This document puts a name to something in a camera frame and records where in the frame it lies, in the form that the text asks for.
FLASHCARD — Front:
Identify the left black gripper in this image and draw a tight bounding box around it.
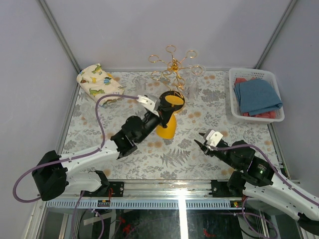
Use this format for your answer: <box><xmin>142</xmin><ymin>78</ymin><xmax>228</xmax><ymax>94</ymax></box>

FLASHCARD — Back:
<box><xmin>137</xmin><ymin>105</ymin><xmax>175</xmax><ymax>144</ymax></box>

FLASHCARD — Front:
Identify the yellow plastic goblet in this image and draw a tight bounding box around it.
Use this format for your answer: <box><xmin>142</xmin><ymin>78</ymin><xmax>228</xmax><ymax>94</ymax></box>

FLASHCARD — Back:
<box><xmin>156</xmin><ymin>91</ymin><xmax>185</xmax><ymax>139</ymax></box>

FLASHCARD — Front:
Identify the slim clear champagne flute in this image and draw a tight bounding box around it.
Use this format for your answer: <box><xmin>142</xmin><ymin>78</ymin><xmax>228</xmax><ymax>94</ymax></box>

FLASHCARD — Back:
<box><xmin>186</xmin><ymin>64</ymin><xmax>206</xmax><ymax>101</ymax></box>

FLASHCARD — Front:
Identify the gold wine glass rack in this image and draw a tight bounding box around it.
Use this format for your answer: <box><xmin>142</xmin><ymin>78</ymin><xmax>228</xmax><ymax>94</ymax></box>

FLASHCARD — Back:
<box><xmin>148</xmin><ymin>45</ymin><xmax>198</xmax><ymax>98</ymax></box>

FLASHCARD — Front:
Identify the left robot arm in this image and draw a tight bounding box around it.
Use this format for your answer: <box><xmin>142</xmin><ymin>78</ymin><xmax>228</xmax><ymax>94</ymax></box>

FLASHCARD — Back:
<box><xmin>31</xmin><ymin>91</ymin><xmax>185</xmax><ymax>201</ymax></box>

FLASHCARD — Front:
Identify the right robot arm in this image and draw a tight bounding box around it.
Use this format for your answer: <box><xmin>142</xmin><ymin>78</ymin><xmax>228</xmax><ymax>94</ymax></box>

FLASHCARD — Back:
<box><xmin>197</xmin><ymin>129</ymin><xmax>319</xmax><ymax>235</ymax></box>

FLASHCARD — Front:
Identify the tall clear flute glass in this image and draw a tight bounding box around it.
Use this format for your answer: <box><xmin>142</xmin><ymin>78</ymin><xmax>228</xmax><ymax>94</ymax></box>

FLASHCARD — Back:
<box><xmin>135</xmin><ymin>79</ymin><xmax>147</xmax><ymax>95</ymax></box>

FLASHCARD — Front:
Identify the floral table mat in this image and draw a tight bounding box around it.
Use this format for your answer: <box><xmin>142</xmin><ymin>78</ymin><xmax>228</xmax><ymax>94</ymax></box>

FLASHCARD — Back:
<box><xmin>63</xmin><ymin>71</ymin><xmax>279</xmax><ymax>180</ymax></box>

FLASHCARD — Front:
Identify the blue folded cloth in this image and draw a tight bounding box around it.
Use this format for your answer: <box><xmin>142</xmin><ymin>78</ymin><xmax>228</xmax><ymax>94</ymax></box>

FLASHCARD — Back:
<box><xmin>233</xmin><ymin>78</ymin><xmax>284</xmax><ymax>117</ymax></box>

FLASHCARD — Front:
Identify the white plastic basket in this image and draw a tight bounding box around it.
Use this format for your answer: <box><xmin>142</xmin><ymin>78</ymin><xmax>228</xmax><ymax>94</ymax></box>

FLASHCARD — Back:
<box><xmin>229</xmin><ymin>68</ymin><xmax>285</xmax><ymax>124</ymax></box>

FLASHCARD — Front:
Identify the red cloth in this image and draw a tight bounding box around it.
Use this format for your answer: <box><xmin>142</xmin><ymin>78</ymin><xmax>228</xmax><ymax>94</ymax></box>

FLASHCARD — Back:
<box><xmin>234</xmin><ymin>77</ymin><xmax>278</xmax><ymax>120</ymax></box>

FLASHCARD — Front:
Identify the dinosaur print cloth bag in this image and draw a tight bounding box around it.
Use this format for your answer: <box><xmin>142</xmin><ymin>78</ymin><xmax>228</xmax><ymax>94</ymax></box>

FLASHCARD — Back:
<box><xmin>76</xmin><ymin>63</ymin><xmax>124</xmax><ymax>102</ymax></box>

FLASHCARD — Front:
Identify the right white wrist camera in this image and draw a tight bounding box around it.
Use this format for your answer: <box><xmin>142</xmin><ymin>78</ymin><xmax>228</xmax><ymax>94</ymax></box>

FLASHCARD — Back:
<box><xmin>203</xmin><ymin>129</ymin><xmax>223</xmax><ymax>149</ymax></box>

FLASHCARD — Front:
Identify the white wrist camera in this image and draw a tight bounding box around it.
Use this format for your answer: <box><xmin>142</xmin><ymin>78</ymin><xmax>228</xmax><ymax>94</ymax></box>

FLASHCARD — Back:
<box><xmin>137</xmin><ymin>95</ymin><xmax>160</xmax><ymax>117</ymax></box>
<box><xmin>203</xmin><ymin>129</ymin><xmax>223</xmax><ymax>149</ymax></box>

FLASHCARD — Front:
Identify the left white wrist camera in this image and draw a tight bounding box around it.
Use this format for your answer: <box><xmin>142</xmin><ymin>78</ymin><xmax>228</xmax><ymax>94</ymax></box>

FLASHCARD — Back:
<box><xmin>137</xmin><ymin>95</ymin><xmax>160</xmax><ymax>117</ymax></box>

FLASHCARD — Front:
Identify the aluminium front rail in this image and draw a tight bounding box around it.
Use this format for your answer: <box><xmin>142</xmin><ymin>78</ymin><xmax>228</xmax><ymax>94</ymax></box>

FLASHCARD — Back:
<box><xmin>43</xmin><ymin>180</ymin><xmax>242</xmax><ymax>210</ymax></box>

